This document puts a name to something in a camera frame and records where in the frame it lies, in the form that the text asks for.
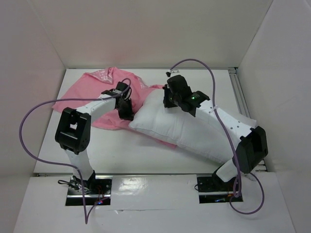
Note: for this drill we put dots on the pink satin pillowcase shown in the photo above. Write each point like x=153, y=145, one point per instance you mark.
x=92, y=84

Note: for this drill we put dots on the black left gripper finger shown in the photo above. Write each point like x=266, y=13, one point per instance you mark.
x=121, y=113
x=128, y=113

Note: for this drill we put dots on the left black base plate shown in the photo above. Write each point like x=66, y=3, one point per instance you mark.
x=100, y=193

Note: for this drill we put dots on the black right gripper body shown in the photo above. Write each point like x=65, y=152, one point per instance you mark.
x=167, y=97

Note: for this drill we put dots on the white pillow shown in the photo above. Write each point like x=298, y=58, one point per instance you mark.
x=174, y=126

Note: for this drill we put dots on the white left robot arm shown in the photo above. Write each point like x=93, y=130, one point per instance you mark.
x=74, y=129

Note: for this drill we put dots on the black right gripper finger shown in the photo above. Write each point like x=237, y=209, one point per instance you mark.
x=173, y=103
x=166, y=99

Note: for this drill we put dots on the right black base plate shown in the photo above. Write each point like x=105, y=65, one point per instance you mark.
x=209, y=191

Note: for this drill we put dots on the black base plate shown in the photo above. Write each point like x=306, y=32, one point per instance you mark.
x=209, y=191
x=100, y=193

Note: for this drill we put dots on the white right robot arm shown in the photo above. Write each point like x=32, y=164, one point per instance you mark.
x=199, y=105

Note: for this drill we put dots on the aluminium frame rail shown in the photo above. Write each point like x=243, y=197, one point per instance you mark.
x=243, y=102

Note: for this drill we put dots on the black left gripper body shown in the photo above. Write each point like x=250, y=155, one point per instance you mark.
x=126, y=101

